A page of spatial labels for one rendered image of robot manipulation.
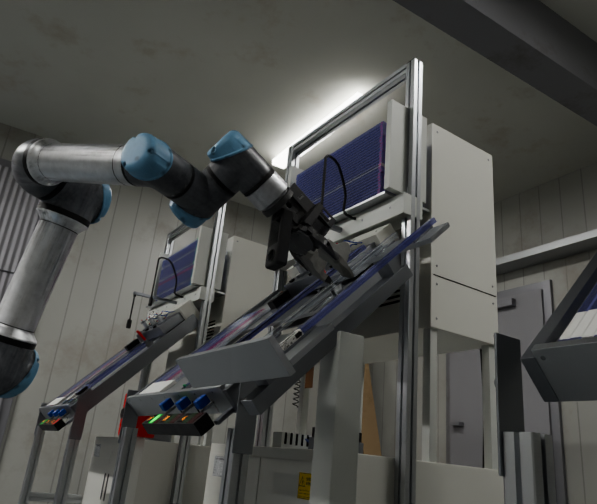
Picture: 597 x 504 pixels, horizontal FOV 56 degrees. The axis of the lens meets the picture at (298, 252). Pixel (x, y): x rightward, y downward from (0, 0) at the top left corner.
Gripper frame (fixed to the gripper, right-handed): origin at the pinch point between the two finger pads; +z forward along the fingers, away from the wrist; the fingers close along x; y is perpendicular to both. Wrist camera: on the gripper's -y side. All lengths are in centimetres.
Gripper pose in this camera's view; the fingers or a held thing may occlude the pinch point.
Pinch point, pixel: (336, 279)
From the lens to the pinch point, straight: 112.3
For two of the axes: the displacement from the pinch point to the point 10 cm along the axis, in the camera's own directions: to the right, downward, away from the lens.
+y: 5.0, -6.6, 5.6
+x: -5.6, 2.4, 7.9
